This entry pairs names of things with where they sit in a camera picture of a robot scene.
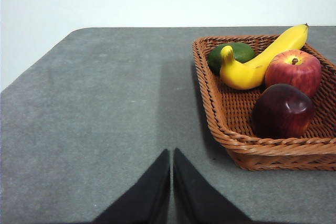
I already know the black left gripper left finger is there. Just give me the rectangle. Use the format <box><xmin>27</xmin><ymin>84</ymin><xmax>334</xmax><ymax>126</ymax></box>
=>
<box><xmin>93</xmin><ymin>148</ymin><xmax>171</xmax><ymax>224</ymax></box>

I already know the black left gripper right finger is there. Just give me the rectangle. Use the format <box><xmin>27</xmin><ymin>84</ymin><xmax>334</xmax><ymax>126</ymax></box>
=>
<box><xmin>172</xmin><ymin>147</ymin><xmax>254</xmax><ymax>224</ymax></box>

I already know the dark purple plum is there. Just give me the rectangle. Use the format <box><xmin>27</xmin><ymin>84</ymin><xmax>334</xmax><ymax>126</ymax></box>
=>
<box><xmin>251</xmin><ymin>83</ymin><xmax>316</xmax><ymax>140</ymax></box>

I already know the brown wicker basket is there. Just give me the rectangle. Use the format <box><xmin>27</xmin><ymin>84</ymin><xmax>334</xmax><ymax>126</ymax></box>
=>
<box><xmin>192</xmin><ymin>34</ymin><xmax>336</xmax><ymax>172</ymax></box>

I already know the yellow banana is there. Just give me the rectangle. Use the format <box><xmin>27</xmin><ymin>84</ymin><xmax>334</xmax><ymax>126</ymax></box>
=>
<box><xmin>219</xmin><ymin>23</ymin><xmax>310</xmax><ymax>90</ymax></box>

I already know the green fruit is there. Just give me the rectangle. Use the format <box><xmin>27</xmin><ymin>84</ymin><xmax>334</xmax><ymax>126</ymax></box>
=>
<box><xmin>207</xmin><ymin>42</ymin><xmax>257</xmax><ymax>76</ymax></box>

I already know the red apple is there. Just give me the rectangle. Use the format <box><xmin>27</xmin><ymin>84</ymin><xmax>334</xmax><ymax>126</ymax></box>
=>
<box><xmin>264</xmin><ymin>49</ymin><xmax>322</xmax><ymax>98</ymax></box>

